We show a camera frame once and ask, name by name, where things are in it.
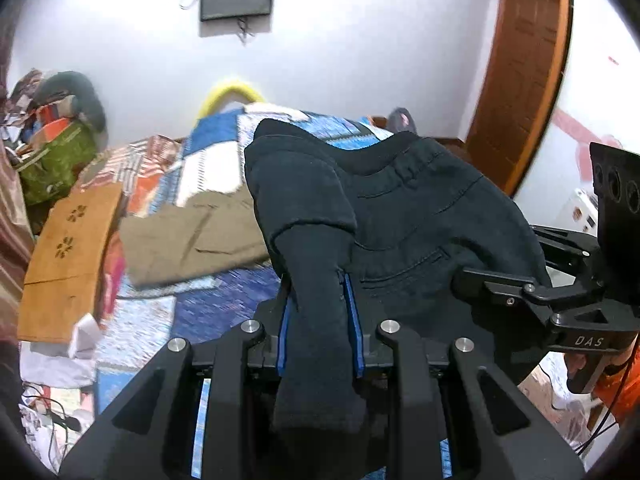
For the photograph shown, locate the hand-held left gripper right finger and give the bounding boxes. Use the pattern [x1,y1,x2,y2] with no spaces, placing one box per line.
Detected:
[342,272,586,480]

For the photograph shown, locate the grey backpack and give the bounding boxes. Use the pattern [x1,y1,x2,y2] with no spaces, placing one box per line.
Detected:
[387,107,418,133]

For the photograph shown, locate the brown wooden door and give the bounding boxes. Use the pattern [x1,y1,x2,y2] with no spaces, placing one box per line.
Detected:
[465,0,573,196]

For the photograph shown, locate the khaki pants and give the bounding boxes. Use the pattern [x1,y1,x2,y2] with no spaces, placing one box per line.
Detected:
[119,187,273,288]

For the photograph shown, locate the black pants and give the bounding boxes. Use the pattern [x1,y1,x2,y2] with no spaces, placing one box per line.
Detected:
[244,117,568,436]

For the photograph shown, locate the brown striped curtain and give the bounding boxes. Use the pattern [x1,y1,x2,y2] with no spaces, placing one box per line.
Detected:
[0,145,36,351]

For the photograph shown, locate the brown board with flower cutouts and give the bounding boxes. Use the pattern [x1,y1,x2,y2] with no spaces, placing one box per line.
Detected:
[17,182,123,345]

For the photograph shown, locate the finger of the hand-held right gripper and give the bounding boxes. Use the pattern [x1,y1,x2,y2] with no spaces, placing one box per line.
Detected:
[530,224,601,286]
[452,267,640,352]

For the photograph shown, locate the green bag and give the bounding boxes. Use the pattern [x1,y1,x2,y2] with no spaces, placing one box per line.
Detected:
[17,120,98,206]

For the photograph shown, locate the blue patchwork printed bedspread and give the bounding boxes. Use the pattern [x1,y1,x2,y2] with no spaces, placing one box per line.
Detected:
[95,102,616,480]

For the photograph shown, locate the yellow curved cushion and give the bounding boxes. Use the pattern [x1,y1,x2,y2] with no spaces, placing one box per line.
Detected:
[197,77,266,121]

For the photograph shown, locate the white wheeled appliance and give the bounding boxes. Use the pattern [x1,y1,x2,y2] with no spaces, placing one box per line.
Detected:
[565,187,601,233]

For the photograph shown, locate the black floor cable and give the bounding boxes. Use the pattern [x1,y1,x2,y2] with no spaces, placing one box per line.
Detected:
[20,380,82,461]

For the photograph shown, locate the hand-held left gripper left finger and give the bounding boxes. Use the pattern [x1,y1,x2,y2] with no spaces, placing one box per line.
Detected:
[60,280,296,480]

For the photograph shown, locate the orange striped cloth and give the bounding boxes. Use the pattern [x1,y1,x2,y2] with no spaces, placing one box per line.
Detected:
[80,135,183,221]

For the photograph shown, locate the white folded cloth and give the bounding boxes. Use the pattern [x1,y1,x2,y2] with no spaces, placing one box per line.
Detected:
[70,312,101,358]

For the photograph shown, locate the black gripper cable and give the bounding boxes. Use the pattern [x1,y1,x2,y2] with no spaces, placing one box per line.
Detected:
[575,400,621,456]

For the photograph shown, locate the pile of colourful clothes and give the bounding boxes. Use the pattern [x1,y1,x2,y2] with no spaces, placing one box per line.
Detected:
[0,69,76,161]

